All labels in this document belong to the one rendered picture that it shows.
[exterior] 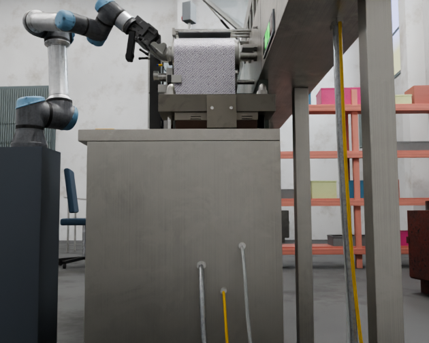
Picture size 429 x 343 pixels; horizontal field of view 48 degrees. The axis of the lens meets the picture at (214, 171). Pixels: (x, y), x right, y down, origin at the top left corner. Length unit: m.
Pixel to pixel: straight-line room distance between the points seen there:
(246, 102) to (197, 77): 0.30
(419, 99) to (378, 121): 4.89
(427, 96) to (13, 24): 9.70
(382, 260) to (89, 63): 11.04
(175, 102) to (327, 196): 4.01
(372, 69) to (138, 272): 0.93
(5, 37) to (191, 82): 11.10
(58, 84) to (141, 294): 1.11
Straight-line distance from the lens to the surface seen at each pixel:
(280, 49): 1.58
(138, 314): 1.60
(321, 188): 5.50
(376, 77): 1.15
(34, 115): 2.18
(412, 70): 7.64
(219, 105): 1.63
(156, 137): 1.58
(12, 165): 2.13
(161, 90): 1.95
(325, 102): 5.65
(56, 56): 2.35
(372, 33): 1.17
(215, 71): 1.89
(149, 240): 1.57
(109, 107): 11.46
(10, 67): 12.55
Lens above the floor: 0.63
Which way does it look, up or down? 5 degrees up
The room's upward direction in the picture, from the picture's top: straight up
